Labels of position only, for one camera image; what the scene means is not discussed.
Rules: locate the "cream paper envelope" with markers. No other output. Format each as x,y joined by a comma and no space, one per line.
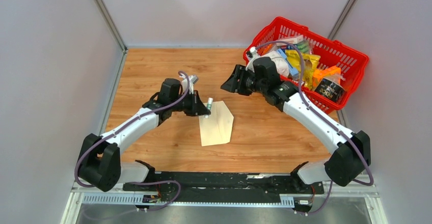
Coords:
217,128

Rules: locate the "orange package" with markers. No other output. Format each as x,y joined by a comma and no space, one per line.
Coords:
333,74

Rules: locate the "green white glue stick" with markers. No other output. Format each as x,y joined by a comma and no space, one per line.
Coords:
208,107

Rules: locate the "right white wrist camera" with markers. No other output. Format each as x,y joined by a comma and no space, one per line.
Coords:
252,55

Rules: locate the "blue flat package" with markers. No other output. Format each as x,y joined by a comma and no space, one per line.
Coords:
293,72

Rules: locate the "black round can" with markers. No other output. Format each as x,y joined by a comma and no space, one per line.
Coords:
330,90

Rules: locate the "aluminium frame rail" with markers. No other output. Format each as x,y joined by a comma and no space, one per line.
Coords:
354,203

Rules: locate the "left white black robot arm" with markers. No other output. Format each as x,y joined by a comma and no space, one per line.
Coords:
99,163

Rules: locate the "green blue packet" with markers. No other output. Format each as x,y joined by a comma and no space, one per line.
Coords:
304,47

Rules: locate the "white red box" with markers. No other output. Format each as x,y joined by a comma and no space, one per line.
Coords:
294,40

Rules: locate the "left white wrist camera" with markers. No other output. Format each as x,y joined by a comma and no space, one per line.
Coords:
188,83

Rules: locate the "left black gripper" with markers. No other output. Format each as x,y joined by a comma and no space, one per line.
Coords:
197,108

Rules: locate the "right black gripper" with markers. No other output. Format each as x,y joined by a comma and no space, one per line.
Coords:
233,85

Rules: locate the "white round pouch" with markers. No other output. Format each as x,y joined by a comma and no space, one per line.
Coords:
279,62

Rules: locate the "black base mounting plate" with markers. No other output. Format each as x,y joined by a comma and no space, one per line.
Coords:
224,187

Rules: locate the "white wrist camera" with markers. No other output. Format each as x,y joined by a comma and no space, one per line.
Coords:
188,83
252,55

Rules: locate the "yellow snack bag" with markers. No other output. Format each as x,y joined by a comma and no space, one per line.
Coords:
311,62

